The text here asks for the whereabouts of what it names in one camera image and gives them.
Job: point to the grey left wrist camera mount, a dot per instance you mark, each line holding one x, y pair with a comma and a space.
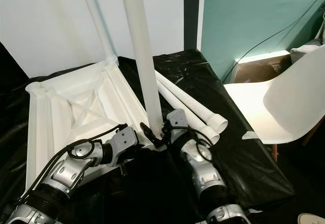
124, 140

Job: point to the brown cardboard box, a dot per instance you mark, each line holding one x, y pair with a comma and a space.
254, 71

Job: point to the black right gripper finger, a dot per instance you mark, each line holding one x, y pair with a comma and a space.
150, 130

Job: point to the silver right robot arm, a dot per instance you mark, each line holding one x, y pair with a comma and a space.
203, 173

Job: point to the grey cushion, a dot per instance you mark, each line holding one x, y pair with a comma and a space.
307, 51

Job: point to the white plastic table top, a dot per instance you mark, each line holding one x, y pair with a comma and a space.
76, 107

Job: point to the white tape piece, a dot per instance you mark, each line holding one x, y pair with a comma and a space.
250, 135

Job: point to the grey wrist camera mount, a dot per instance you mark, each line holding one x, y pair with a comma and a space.
176, 120
124, 140

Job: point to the white plastic chair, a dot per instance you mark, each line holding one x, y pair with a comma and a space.
289, 102

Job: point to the white plastic table leg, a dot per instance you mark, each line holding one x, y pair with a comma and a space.
203, 112
175, 102
97, 21
142, 46

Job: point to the black plastic sheet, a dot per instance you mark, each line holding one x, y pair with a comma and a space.
264, 173

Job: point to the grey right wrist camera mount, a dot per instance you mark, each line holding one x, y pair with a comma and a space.
176, 120

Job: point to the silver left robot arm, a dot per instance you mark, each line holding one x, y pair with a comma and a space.
71, 173

